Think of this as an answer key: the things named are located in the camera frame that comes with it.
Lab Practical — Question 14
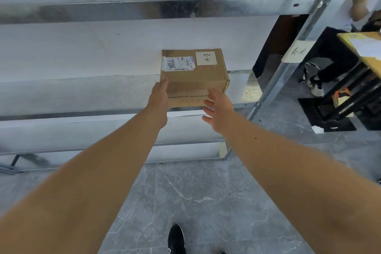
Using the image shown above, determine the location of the person's left hand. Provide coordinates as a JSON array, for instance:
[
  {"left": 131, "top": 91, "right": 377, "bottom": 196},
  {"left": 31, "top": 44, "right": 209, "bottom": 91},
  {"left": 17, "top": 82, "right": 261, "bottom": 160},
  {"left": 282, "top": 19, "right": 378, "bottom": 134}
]
[{"left": 147, "top": 77, "right": 169, "bottom": 130}]

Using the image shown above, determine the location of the person's right hand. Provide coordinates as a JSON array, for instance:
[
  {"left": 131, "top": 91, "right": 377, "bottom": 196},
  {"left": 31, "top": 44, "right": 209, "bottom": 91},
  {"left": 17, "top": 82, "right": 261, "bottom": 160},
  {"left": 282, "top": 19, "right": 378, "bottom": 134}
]
[{"left": 201, "top": 88, "right": 239, "bottom": 136}]

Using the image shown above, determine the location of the brown cardboard parcel box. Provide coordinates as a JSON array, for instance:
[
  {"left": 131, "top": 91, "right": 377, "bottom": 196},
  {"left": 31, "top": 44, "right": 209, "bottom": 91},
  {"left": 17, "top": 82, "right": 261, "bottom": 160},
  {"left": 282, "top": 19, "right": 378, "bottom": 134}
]
[{"left": 160, "top": 49, "right": 230, "bottom": 109}]

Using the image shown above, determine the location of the person's right forearm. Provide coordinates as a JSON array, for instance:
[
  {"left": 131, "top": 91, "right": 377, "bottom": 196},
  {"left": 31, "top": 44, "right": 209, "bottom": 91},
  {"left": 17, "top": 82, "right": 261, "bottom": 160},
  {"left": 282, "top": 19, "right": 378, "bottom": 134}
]
[{"left": 222, "top": 120, "right": 381, "bottom": 254}]

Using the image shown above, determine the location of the person's left forearm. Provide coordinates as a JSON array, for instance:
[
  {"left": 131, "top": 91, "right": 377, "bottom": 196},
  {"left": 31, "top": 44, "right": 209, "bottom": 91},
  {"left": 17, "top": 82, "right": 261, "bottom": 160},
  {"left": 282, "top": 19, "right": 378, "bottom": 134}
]
[{"left": 0, "top": 110, "right": 169, "bottom": 254}]

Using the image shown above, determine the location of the metal shelving rack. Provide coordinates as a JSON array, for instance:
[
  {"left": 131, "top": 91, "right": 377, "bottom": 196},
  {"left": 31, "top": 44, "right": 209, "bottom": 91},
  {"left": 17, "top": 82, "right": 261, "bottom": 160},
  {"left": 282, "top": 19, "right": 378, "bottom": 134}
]
[{"left": 0, "top": 0, "right": 373, "bottom": 175}]

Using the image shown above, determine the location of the handwritten paper label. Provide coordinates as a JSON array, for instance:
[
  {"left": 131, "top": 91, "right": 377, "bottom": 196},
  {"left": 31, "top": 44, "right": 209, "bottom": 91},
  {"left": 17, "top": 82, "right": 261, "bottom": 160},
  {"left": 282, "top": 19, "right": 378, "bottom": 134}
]
[{"left": 281, "top": 40, "right": 317, "bottom": 63}]

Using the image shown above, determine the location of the tan parcel with orange tape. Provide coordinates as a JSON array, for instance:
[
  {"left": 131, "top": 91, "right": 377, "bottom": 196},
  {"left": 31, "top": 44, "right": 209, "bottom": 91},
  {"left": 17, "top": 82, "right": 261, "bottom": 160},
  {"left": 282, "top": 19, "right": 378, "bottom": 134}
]
[{"left": 332, "top": 88, "right": 355, "bottom": 118}]

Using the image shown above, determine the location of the person's black shoe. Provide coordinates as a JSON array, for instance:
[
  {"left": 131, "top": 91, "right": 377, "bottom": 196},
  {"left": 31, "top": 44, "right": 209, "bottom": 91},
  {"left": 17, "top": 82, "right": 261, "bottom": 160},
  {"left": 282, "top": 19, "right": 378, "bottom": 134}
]
[{"left": 167, "top": 224, "right": 187, "bottom": 254}]

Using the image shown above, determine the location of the white parcel on table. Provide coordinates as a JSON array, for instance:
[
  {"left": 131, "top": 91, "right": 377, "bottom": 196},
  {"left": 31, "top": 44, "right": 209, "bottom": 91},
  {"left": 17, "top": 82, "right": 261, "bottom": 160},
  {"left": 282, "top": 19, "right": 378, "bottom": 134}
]
[{"left": 351, "top": 37, "right": 381, "bottom": 60}]

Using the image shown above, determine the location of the yellow-topped black frame table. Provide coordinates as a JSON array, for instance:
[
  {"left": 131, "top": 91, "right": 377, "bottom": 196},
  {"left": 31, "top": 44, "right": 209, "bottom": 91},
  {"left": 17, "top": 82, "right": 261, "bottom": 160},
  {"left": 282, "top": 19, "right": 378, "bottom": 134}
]
[{"left": 298, "top": 31, "right": 381, "bottom": 133}]

